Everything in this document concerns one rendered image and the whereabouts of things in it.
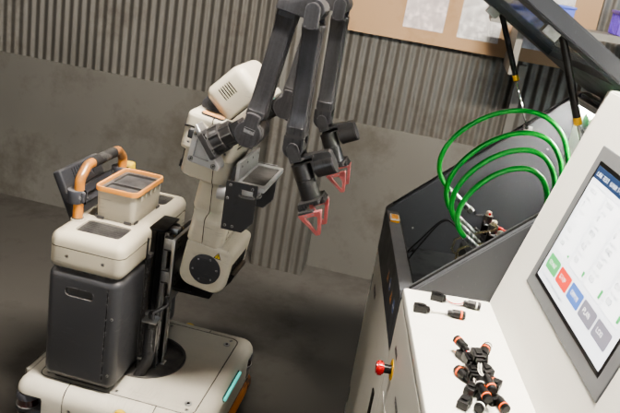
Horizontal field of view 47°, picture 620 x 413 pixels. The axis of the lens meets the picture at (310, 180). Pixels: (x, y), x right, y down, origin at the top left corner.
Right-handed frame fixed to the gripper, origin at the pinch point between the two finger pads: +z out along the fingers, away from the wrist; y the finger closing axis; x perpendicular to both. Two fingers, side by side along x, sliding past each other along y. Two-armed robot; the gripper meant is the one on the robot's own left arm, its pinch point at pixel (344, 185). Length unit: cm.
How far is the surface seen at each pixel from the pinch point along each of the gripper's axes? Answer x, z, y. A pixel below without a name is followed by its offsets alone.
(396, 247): -17.7, 14.2, -33.9
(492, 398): -42, 20, -113
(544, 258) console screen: -58, 9, -79
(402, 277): -21, 16, -55
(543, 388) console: -51, 23, -106
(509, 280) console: -49, 17, -68
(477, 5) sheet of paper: -59, -40, 146
